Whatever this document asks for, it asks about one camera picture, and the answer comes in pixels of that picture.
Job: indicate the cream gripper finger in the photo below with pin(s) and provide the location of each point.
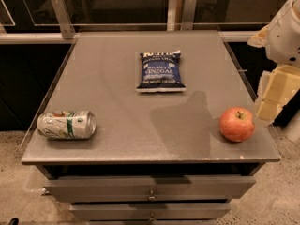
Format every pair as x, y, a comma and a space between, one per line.
258, 40
276, 89

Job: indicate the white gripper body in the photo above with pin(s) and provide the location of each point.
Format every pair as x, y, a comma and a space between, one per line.
285, 37

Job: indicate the white green soda can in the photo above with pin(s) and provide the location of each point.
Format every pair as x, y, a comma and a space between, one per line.
67, 125

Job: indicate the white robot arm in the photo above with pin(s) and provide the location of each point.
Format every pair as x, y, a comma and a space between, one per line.
281, 40

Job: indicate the blue salt vinegar chip bag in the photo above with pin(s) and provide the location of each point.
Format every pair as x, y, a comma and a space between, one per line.
160, 72

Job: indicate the brass top drawer knob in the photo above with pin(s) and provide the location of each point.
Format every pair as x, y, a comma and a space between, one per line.
151, 197

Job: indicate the middle grey drawer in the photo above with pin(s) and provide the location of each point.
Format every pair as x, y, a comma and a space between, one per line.
161, 211

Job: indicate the grey drawer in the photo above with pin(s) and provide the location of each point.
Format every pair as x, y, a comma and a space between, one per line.
109, 189
161, 211

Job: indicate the top grey drawer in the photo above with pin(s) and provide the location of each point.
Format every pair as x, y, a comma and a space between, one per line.
109, 189

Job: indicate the red apple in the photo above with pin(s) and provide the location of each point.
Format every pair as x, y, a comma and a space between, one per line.
236, 124

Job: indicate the clear acrylic panel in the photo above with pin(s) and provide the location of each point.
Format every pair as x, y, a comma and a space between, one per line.
154, 11

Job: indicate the right metal bracket post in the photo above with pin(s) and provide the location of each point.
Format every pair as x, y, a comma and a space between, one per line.
188, 14

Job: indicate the metal bracket post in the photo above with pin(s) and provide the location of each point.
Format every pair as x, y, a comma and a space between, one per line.
61, 13
188, 14

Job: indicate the left metal bracket post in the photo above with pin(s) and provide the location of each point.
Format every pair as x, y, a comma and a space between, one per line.
61, 13

